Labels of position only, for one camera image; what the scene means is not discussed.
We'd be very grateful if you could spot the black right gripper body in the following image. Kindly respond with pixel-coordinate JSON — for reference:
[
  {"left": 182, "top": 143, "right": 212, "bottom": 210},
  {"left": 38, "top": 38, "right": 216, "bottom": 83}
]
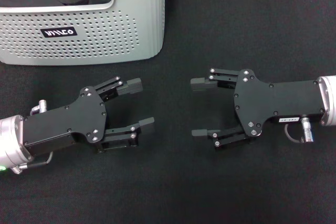
[{"left": 233, "top": 69, "right": 328, "bottom": 138}]

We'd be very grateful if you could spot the grey perforated storage box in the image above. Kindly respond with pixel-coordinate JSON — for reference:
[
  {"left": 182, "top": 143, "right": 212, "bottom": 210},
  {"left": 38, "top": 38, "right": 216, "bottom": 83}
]
[{"left": 0, "top": 0, "right": 166, "bottom": 67}]

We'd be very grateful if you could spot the black tablecloth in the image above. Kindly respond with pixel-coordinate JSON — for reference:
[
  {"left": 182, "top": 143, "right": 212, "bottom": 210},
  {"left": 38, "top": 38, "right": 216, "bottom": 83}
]
[{"left": 0, "top": 0, "right": 336, "bottom": 224}]

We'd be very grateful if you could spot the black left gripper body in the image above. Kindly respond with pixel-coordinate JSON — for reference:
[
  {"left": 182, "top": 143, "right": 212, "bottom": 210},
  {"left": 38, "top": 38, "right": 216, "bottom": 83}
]
[{"left": 22, "top": 86, "right": 108, "bottom": 148}]

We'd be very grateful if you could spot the black logo label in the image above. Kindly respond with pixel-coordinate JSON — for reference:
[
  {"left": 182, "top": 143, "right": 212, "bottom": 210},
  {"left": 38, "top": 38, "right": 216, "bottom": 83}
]
[{"left": 41, "top": 27, "right": 79, "bottom": 38}]

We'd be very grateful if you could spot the silver elbow plug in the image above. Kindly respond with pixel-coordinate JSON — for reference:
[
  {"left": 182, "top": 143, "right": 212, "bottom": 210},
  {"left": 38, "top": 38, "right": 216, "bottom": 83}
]
[{"left": 30, "top": 100, "right": 49, "bottom": 116}]

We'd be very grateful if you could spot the silver plug with grey cable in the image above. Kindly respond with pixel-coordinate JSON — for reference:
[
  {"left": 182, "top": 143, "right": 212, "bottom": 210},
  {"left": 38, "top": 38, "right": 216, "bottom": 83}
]
[{"left": 285, "top": 115, "right": 313, "bottom": 144}]

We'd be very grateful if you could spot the black cable with spring plug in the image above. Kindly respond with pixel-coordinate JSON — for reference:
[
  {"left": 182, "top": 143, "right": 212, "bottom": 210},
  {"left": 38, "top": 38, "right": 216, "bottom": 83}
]
[{"left": 12, "top": 152, "right": 55, "bottom": 175}]

